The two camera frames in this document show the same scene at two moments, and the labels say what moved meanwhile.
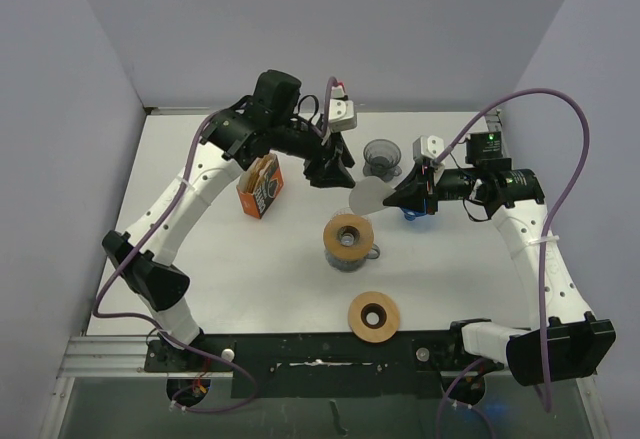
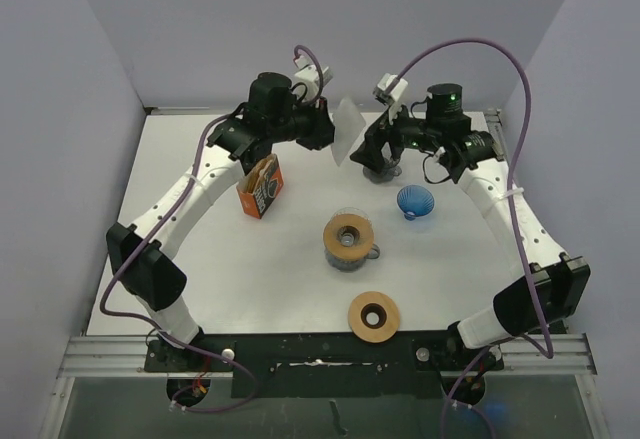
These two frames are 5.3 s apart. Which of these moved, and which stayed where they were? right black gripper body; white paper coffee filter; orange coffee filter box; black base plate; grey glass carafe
Moved: white paper coffee filter; right black gripper body
Stayed: grey glass carafe; black base plate; orange coffee filter box
